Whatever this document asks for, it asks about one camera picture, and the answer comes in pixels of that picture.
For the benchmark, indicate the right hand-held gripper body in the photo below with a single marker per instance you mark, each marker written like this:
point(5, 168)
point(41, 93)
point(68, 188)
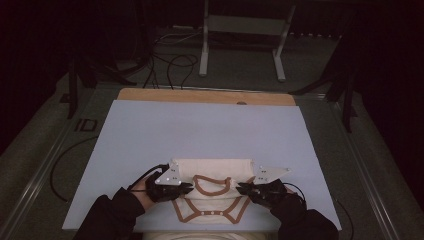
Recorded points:
point(268, 193)

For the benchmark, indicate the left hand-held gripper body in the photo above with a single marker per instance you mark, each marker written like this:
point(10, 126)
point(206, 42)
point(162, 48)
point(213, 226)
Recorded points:
point(166, 191)

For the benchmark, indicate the cream baby bodysuit brown trim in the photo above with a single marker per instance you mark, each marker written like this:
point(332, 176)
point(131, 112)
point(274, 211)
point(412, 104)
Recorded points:
point(213, 170)

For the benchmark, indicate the person's right hand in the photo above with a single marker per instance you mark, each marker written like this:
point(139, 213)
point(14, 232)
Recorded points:
point(290, 194)

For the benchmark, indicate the person's left hand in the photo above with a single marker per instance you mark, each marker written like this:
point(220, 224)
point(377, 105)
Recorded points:
point(142, 196)

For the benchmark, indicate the person's light clothing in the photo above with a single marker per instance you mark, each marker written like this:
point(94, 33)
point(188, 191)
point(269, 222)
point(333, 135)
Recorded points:
point(200, 236)

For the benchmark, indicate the light blue board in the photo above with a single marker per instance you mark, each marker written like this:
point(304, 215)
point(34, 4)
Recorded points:
point(200, 133)

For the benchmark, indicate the black metal stand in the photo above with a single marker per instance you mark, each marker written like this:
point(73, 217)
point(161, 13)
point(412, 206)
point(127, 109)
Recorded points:
point(72, 93)
point(348, 100)

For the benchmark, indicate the white metal stand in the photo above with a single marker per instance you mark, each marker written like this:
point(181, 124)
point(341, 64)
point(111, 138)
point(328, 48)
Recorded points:
point(245, 25)

